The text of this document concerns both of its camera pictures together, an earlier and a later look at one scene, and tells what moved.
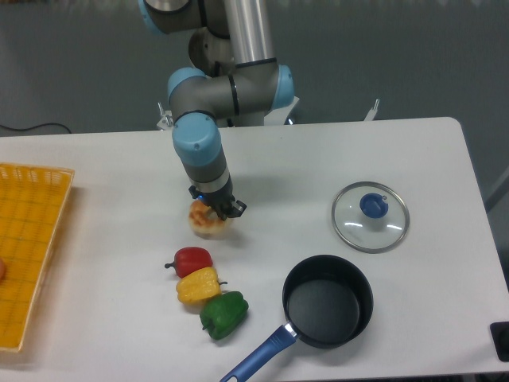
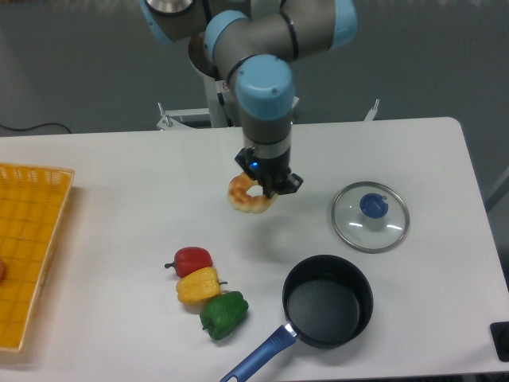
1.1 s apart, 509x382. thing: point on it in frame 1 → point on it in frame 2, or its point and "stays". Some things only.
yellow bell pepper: (199, 286) stays
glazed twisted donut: (204, 219) → (242, 202)
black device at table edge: (499, 332) stays
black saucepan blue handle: (326, 299) stays
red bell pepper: (188, 259) stays
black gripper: (223, 198) → (273, 171)
